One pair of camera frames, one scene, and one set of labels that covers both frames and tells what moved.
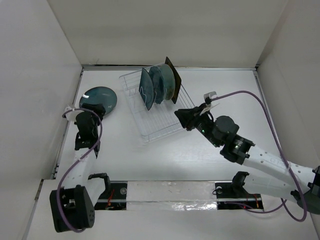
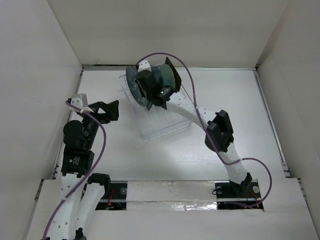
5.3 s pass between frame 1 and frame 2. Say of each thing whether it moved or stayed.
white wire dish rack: stayed
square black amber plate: stayed
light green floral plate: stayed
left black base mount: stayed
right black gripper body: moved
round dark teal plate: moved
